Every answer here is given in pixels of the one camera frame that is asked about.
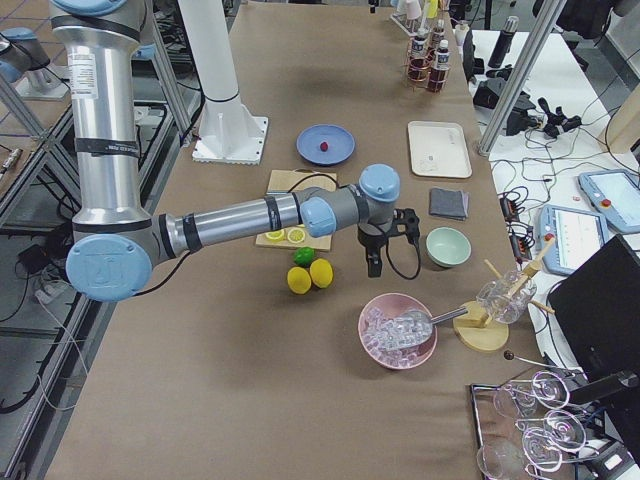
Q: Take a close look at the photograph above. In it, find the black thermos bottle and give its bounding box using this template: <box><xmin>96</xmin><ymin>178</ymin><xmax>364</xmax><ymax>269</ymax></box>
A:
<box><xmin>488</xmin><ymin>15</ymin><xmax>519</xmax><ymax>69</ymax></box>

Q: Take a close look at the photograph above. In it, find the wine glass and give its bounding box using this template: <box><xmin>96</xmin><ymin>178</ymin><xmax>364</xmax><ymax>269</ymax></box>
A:
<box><xmin>474</xmin><ymin>424</ymin><xmax>566</xmax><ymax>480</ymax></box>
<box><xmin>516</xmin><ymin>409</ymin><xmax>586</xmax><ymax>451</ymax></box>
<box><xmin>493</xmin><ymin>370</ymin><xmax>570</xmax><ymax>419</ymax></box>

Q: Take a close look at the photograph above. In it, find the aluminium frame post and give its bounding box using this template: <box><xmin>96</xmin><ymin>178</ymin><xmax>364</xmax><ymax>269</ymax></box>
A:
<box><xmin>478</xmin><ymin>0</ymin><xmax>566</xmax><ymax>157</ymax></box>

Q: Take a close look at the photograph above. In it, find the mint green bowl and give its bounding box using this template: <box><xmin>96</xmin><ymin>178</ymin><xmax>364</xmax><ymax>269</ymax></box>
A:
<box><xmin>425</xmin><ymin>227</ymin><xmax>471</xmax><ymax>268</ymax></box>

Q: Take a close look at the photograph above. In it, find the pink ice bowl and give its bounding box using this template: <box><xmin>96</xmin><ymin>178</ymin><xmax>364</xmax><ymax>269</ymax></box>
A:
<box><xmin>358</xmin><ymin>293</ymin><xmax>438</xmax><ymax>370</ymax></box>

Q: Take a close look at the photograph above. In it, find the green lime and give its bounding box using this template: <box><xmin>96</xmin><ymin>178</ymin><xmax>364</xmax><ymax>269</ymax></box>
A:
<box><xmin>293</xmin><ymin>246</ymin><xmax>316</xmax><ymax>268</ymax></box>

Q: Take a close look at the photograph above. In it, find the cream rabbit tray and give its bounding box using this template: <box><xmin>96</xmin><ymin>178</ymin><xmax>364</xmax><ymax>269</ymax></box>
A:
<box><xmin>407</xmin><ymin>121</ymin><xmax>472</xmax><ymax>179</ymax></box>

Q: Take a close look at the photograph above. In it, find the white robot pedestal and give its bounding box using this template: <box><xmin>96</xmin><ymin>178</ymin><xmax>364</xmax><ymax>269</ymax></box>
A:
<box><xmin>179</xmin><ymin>1</ymin><xmax>269</xmax><ymax>165</ymax></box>

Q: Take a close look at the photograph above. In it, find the clear glass on stand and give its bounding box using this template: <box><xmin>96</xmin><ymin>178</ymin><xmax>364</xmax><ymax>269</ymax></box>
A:
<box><xmin>476</xmin><ymin>270</ymin><xmax>537</xmax><ymax>324</ymax></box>

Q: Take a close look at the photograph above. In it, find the teach pendant tablet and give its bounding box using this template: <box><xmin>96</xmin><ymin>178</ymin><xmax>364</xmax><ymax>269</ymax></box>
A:
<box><xmin>538</xmin><ymin>204</ymin><xmax>609</xmax><ymax>276</ymax></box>
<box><xmin>578</xmin><ymin>169</ymin><xmax>639</xmax><ymax>234</ymax></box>

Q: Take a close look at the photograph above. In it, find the wooden cup tree stand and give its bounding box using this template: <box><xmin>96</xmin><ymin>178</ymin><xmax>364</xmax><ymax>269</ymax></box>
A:
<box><xmin>453</xmin><ymin>236</ymin><xmax>555</xmax><ymax>352</ymax></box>

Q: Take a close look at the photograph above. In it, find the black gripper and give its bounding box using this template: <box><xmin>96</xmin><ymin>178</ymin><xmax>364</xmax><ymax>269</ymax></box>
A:
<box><xmin>357</xmin><ymin>223</ymin><xmax>389</xmax><ymax>278</ymax></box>

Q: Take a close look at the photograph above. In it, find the dark drink bottle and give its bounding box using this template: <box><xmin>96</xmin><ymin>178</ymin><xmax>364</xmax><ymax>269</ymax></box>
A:
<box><xmin>431</xmin><ymin>19</ymin><xmax>445</xmax><ymax>50</ymax></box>
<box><xmin>429</xmin><ymin>39</ymin><xmax>450</xmax><ymax>92</ymax></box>
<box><xmin>411</xmin><ymin>27</ymin><xmax>429</xmax><ymax>69</ymax></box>

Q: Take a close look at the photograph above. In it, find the blue plate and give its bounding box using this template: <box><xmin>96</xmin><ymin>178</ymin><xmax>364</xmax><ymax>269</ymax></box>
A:
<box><xmin>296</xmin><ymin>124</ymin><xmax>356</xmax><ymax>166</ymax></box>

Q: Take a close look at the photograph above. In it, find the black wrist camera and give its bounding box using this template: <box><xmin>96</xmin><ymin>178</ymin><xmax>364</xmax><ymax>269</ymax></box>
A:
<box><xmin>389</xmin><ymin>208</ymin><xmax>421</xmax><ymax>246</ymax></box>

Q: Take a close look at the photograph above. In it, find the grey folded cloth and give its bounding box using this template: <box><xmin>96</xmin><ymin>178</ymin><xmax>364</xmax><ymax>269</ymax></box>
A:
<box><xmin>429</xmin><ymin>187</ymin><xmax>469</xmax><ymax>221</ymax></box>

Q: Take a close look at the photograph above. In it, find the yellow lemon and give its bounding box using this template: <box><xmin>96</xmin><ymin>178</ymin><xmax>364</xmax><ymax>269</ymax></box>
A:
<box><xmin>286</xmin><ymin>266</ymin><xmax>312</xmax><ymax>295</ymax></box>
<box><xmin>309</xmin><ymin>258</ymin><xmax>334</xmax><ymax>289</ymax></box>

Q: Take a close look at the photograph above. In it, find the copper wire bottle rack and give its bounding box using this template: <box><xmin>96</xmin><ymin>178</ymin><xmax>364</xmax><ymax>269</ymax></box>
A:
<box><xmin>404</xmin><ymin>33</ymin><xmax>437</xmax><ymax>92</ymax></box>

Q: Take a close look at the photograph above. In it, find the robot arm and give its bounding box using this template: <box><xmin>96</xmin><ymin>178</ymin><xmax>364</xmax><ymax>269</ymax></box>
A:
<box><xmin>49</xmin><ymin>1</ymin><xmax>404</xmax><ymax>303</ymax></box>

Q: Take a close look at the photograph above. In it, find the pink cup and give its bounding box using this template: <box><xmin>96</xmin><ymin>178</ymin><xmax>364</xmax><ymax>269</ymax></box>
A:
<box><xmin>402</xmin><ymin>0</ymin><xmax>422</xmax><ymax>20</ymax></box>

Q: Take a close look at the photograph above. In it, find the bamboo cutting board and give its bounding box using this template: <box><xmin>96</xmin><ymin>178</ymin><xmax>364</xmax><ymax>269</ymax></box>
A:
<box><xmin>255</xmin><ymin>169</ymin><xmax>338</xmax><ymax>252</ymax></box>

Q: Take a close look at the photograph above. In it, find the lemon half slice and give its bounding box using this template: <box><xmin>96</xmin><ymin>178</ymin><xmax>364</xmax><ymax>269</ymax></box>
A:
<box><xmin>264</xmin><ymin>229</ymin><xmax>286</xmax><ymax>243</ymax></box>
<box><xmin>286</xmin><ymin>227</ymin><xmax>306</xmax><ymax>244</ymax></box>

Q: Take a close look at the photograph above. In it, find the metal ice scoop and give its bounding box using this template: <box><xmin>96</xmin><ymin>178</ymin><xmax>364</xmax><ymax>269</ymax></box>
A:
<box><xmin>394</xmin><ymin>306</ymin><xmax>468</xmax><ymax>348</ymax></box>

